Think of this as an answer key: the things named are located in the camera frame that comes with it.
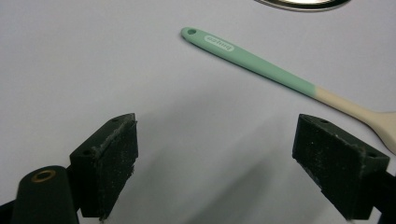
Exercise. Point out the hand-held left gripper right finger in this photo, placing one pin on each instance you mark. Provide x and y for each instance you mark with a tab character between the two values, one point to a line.
339	168

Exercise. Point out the metal bowl rim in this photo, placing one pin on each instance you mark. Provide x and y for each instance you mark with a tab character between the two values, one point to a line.
303	3

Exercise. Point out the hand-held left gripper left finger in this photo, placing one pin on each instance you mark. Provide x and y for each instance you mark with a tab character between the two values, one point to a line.
106	168

